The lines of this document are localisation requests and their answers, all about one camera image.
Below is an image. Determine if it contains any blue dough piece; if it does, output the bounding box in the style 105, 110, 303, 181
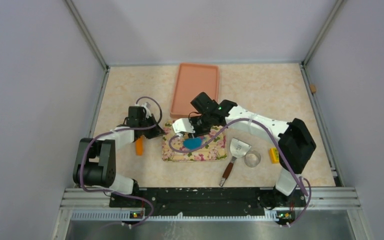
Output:
183, 137, 202, 150

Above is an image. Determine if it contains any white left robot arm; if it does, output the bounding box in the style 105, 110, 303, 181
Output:
72, 103, 165, 207

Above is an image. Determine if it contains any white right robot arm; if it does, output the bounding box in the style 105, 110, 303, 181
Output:
176, 92, 317, 206

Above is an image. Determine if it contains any pink rectangular tray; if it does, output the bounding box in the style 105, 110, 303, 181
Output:
169, 62, 220, 119

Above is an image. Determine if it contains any yellow red blue toy block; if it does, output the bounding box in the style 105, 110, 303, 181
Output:
268, 147, 280, 164

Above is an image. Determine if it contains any small wooden cork piece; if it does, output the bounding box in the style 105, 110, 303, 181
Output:
309, 84, 317, 94

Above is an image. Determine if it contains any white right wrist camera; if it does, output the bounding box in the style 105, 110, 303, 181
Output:
172, 118, 195, 136

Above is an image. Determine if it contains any metal scraper wooden handle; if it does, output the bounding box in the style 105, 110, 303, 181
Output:
219, 138, 252, 187

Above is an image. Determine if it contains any round metal cutter ring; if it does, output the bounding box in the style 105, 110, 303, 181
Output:
243, 150, 262, 168

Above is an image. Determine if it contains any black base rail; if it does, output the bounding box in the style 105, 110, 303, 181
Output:
109, 187, 306, 217

